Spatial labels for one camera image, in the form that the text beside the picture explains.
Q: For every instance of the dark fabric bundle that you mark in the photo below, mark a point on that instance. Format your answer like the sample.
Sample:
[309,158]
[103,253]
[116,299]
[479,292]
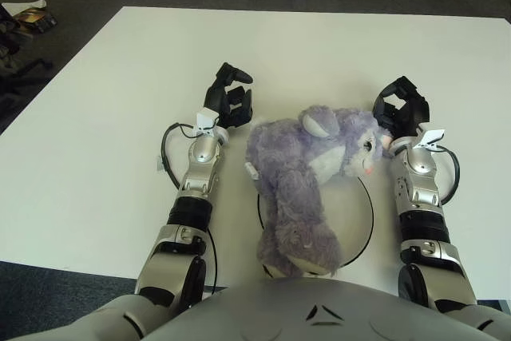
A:
[10,37]

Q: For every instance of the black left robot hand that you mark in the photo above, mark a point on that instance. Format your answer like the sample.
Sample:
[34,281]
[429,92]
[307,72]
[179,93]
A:
[221,103]

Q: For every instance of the purple plush rabbit doll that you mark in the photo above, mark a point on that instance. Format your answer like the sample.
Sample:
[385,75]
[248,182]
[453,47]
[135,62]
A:
[295,165]

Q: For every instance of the black chair base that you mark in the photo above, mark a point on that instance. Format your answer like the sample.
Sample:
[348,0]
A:
[28,71]

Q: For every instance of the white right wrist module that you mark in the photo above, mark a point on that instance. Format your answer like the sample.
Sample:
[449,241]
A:
[431,137]

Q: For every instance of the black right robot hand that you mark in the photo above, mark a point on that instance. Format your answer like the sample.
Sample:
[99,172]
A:
[407,113]

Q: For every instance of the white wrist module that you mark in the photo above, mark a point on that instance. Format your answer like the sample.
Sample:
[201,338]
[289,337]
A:
[207,121]
[431,137]

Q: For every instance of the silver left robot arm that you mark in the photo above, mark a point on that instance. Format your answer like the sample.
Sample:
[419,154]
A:
[197,177]

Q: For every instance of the white cloth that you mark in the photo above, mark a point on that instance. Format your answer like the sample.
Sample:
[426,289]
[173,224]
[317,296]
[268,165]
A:
[24,5]

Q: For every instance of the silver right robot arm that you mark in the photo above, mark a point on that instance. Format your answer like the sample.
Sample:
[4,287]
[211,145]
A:
[423,189]

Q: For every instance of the white plate with black rim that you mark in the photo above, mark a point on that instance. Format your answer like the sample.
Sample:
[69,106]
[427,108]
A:
[355,217]

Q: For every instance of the grey robot torso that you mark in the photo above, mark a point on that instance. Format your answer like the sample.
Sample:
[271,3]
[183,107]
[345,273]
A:
[279,313]

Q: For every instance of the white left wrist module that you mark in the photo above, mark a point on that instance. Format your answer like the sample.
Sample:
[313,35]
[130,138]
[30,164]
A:
[207,121]

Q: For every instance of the black and yellow box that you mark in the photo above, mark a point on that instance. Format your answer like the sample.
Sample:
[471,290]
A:
[38,21]

